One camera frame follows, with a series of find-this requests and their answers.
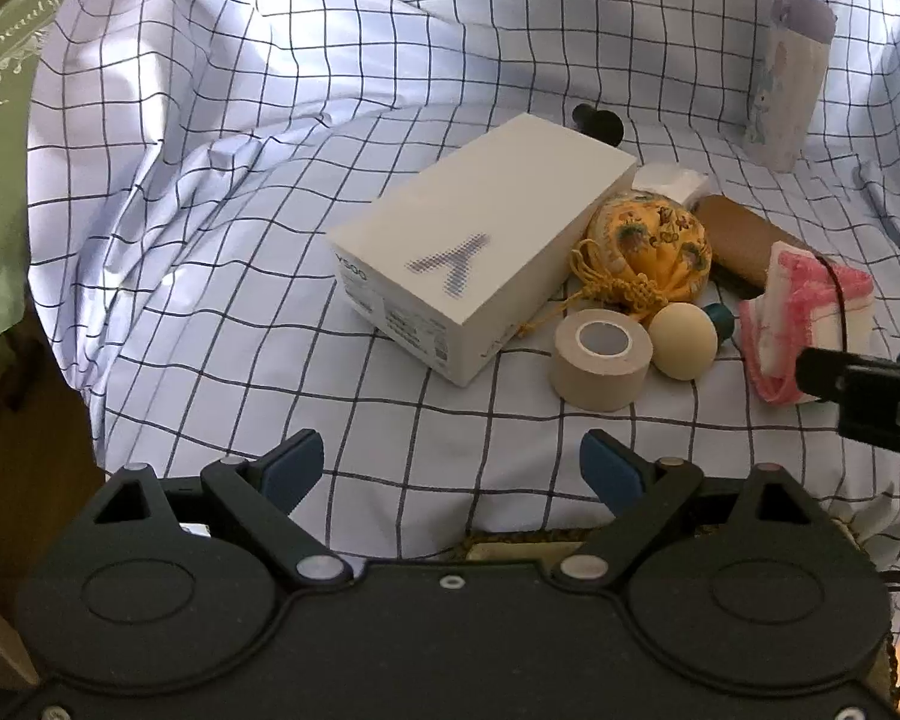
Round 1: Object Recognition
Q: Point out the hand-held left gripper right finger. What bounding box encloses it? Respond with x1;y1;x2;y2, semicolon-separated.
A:
550;429;827;590

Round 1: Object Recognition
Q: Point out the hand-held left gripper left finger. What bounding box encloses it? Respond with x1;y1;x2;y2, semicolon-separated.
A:
81;429;355;590

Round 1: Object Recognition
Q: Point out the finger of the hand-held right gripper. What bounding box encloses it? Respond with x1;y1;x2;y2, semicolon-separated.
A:
795;346;857;407

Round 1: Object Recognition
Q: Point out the pink and white towel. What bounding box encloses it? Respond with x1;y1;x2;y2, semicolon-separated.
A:
736;240;876;406

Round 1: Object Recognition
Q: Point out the woven basket with fabric lining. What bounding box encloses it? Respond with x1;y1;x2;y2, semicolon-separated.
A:
457;495;900;698

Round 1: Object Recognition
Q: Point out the yellow embroidered pouch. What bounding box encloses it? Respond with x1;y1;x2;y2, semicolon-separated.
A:
521;191;713;338

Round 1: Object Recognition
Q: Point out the beige tape roll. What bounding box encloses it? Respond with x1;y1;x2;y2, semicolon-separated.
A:
550;307;655;413

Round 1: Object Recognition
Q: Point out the small teal object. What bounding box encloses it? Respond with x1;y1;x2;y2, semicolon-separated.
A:
703;302;737;342

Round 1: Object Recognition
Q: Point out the cream wooden egg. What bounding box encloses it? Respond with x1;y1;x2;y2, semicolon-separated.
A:
647;302;721;381

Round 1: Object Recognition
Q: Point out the brown cylindrical roll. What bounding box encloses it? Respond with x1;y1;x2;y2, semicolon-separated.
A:
694;193;811;293

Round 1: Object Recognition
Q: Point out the small white block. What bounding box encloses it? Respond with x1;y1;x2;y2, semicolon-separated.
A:
631;163;712;205

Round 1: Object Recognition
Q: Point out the brown wooden furniture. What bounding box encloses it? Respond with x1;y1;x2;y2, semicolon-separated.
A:
0;307;110;691

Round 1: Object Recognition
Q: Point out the white cardboard box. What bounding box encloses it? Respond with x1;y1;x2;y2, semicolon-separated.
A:
325;112;638;389

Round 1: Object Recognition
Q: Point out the white checked cloth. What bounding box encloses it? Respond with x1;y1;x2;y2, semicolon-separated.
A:
26;0;900;563

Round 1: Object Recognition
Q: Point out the small black object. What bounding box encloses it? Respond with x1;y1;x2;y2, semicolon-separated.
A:
571;103;625;145

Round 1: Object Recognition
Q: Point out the green printed bag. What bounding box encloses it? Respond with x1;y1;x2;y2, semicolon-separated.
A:
0;0;76;350

